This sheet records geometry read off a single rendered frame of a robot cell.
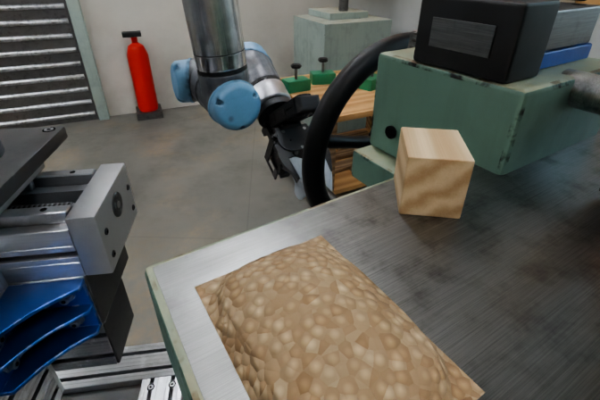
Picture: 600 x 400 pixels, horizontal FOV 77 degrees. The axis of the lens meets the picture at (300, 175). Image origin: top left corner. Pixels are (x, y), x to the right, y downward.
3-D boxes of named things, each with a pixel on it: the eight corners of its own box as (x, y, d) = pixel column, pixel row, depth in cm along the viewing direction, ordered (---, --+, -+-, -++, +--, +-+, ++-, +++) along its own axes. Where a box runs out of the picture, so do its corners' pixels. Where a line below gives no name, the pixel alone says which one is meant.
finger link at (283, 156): (313, 180, 61) (293, 139, 65) (317, 174, 59) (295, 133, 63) (287, 187, 59) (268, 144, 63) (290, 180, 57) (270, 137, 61)
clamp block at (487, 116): (462, 116, 44) (480, 36, 39) (587, 162, 34) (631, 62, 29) (364, 145, 37) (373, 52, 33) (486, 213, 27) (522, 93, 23)
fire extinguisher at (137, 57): (161, 109, 295) (145, 29, 265) (163, 117, 280) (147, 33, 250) (137, 112, 289) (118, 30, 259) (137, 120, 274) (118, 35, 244)
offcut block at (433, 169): (460, 220, 22) (476, 161, 20) (398, 214, 22) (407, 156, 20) (445, 181, 25) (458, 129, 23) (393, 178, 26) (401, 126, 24)
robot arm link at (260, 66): (221, 71, 76) (261, 68, 80) (239, 111, 72) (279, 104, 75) (225, 39, 70) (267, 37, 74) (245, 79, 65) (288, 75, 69)
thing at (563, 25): (480, 38, 38) (495, -22, 35) (601, 61, 30) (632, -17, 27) (384, 54, 32) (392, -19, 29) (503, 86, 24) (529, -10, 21)
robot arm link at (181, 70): (180, 69, 59) (246, 63, 63) (166, 54, 67) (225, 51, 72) (186, 116, 63) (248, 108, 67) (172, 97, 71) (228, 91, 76)
